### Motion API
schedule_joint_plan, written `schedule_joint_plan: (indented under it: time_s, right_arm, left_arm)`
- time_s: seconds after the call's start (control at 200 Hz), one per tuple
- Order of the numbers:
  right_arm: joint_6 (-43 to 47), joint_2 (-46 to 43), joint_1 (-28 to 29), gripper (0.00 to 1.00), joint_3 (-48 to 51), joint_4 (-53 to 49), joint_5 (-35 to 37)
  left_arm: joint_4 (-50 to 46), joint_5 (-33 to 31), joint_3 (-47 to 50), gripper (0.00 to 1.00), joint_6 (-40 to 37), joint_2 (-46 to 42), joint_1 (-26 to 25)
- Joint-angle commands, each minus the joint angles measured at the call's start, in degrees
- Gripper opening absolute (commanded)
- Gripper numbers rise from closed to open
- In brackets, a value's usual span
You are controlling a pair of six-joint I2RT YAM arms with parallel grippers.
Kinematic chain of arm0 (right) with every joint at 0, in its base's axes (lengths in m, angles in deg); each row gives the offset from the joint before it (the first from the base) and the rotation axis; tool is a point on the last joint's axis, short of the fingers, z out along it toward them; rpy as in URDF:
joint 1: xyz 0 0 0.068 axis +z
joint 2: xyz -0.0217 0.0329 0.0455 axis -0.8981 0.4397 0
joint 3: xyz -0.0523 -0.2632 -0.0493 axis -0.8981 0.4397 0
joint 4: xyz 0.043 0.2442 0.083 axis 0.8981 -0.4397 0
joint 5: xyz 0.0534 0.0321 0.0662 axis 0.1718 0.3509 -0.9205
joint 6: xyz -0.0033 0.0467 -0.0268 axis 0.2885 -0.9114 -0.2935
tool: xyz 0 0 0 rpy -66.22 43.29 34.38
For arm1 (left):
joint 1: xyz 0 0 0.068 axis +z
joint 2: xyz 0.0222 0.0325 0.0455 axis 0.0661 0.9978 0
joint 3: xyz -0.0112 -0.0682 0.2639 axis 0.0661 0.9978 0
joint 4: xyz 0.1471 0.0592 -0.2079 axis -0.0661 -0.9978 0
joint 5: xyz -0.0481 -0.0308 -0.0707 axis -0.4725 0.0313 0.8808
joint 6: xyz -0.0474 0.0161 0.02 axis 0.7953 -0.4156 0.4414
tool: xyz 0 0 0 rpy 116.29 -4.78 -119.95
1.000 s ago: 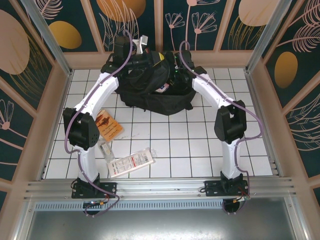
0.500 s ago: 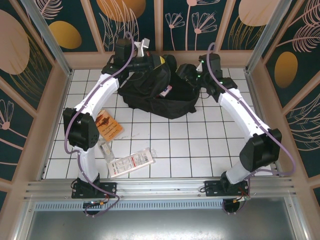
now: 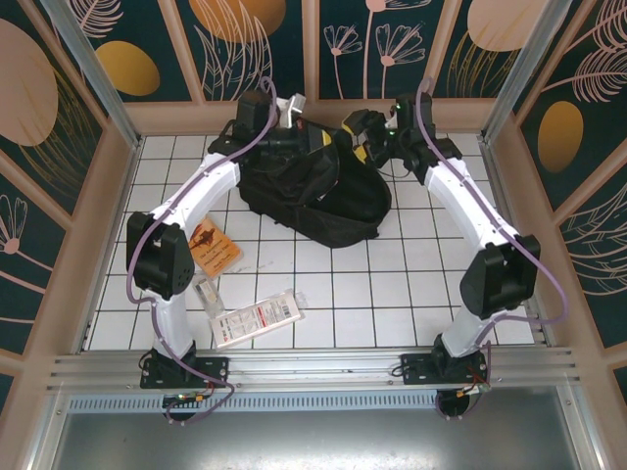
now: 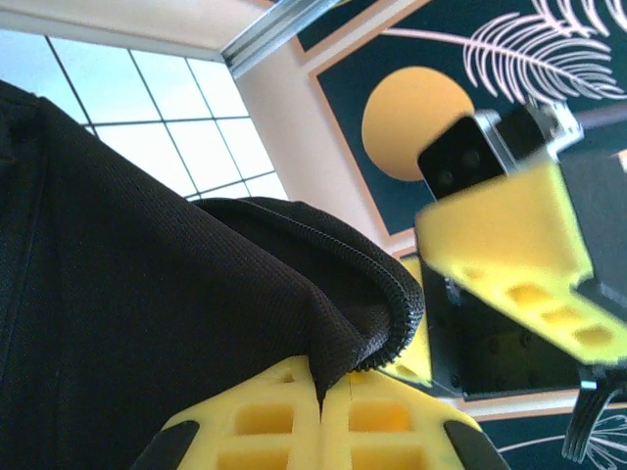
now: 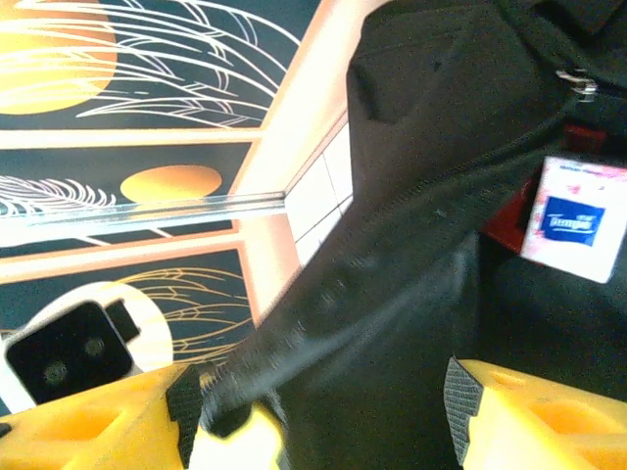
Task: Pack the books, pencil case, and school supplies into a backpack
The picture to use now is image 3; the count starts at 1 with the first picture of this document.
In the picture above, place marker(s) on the black fabric backpack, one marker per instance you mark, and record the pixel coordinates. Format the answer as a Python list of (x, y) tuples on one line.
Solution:
[(343, 205)]

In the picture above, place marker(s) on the orange paperback book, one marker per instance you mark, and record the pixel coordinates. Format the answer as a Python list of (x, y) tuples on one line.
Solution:
[(210, 245)]

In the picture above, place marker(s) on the clear plastic pencil case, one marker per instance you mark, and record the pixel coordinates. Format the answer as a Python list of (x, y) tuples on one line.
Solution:
[(209, 296)]

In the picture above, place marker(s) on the white red stationery package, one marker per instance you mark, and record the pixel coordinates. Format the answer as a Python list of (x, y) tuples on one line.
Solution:
[(255, 318)]

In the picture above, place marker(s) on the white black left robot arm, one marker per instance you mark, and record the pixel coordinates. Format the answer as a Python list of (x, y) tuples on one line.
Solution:
[(206, 186)]

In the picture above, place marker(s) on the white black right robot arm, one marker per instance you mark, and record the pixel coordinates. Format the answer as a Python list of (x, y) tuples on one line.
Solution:
[(460, 201)]

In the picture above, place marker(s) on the orange circle leaves art panel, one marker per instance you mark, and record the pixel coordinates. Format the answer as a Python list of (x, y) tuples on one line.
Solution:
[(245, 49)]

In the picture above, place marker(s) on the pink circle feather art panel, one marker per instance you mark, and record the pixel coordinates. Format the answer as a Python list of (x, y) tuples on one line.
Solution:
[(480, 49)]

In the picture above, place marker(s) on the orange oval feather art panel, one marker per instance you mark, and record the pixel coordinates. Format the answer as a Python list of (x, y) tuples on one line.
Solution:
[(563, 132)]

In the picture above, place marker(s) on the large pink disc art panel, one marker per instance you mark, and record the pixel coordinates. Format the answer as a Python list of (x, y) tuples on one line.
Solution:
[(29, 98)]

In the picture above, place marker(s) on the steel sheet panel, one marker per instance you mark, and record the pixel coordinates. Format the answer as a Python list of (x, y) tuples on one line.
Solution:
[(313, 440)]

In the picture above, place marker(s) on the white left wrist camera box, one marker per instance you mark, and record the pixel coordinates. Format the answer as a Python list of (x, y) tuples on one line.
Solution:
[(291, 110)]

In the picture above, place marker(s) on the three flowers wall art panel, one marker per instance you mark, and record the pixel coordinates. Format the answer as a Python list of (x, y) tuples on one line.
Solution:
[(372, 49)]

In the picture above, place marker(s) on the aluminium side rail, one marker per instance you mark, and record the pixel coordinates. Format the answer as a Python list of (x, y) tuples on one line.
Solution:
[(498, 196), (129, 171)]

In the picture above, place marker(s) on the aluminium frame post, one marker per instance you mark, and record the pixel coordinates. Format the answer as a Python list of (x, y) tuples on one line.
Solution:
[(520, 73), (98, 73)]

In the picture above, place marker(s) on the orange oval wall art panel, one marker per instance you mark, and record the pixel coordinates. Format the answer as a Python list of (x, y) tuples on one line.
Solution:
[(127, 68)]

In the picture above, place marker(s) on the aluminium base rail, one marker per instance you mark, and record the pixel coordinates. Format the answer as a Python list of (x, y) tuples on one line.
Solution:
[(313, 364)]

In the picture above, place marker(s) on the feather leaves wall art panel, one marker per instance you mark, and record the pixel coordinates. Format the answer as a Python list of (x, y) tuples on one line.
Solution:
[(597, 254)]

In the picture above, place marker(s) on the single flower wall art panel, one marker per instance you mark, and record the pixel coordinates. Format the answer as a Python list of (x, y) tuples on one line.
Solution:
[(24, 254)]

